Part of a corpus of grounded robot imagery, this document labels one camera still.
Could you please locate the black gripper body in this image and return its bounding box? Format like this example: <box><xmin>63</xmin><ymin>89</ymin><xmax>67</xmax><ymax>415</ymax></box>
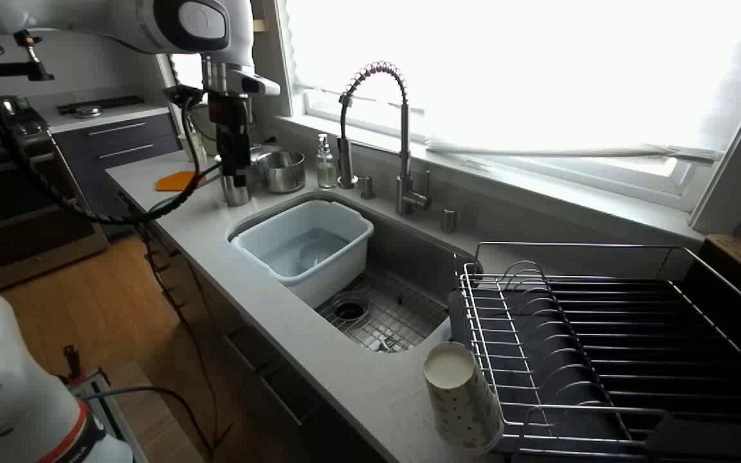
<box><xmin>210</xmin><ymin>93</ymin><xmax>251</xmax><ymax>174</ymax></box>

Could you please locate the patterned paper coffee cup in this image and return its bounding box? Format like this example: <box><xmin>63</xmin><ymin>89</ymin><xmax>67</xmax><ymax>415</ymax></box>
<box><xmin>423</xmin><ymin>341</ymin><xmax>505</xmax><ymax>456</ymax></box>

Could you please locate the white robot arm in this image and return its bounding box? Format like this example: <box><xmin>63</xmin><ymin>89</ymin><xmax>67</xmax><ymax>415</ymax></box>
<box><xmin>0</xmin><ymin>0</ymin><xmax>278</xmax><ymax>463</ymax></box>

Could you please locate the small steel pot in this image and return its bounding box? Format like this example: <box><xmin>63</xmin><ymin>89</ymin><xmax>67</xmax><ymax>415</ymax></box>
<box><xmin>265</xmin><ymin>150</ymin><xmax>305</xmax><ymax>193</ymax></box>

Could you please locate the orange silicone mat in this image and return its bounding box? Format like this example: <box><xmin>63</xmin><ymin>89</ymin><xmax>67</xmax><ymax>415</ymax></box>
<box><xmin>154</xmin><ymin>170</ymin><xmax>199</xmax><ymax>193</ymax></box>

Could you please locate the clear soap dispenser bottle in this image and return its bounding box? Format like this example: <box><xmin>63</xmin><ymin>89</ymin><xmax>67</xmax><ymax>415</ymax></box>
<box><xmin>316</xmin><ymin>134</ymin><xmax>338</xmax><ymax>188</ymax></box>

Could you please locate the white plastic wash basin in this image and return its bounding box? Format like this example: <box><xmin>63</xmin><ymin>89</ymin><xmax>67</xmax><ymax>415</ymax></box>
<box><xmin>233</xmin><ymin>200</ymin><xmax>377</xmax><ymax>306</ymax></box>

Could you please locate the chrome spring kitchen faucet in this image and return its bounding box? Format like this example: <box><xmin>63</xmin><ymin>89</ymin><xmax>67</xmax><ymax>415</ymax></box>
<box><xmin>338</xmin><ymin>61</ymin><xmax>433</xmax><ymax>215</ymax></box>

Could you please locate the black kitchen stove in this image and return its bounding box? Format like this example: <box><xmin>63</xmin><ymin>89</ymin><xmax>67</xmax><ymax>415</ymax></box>
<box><xmin>0</xmin><ymin>94</ymin><xmax>112</xmax><ymax>277</ymax></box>

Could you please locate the stainless steel sink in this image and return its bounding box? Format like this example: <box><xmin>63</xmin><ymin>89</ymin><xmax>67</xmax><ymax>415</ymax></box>
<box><xmin>224</xmin><ymin>188</ymin><xmax>480</xmax><ymax>355</ymax></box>

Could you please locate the metal dish drying rack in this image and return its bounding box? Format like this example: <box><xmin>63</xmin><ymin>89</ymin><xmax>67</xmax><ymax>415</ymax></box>
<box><xmin>451</xmin><ymin>242</ymin><xmax>741</xmax><ymax>463</ymax></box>

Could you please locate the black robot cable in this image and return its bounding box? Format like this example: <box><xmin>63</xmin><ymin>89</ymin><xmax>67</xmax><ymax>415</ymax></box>
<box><xmin>0</xmin><ymin>48</ymin><xmax>224</xmax><ymax>228</ymax></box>

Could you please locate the sink bottom wire grid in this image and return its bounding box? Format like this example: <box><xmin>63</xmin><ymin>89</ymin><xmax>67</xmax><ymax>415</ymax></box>
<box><xmin>316</xmin><ymin>273</ymin><xmax>447</xmax><ymax>355</ymax></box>

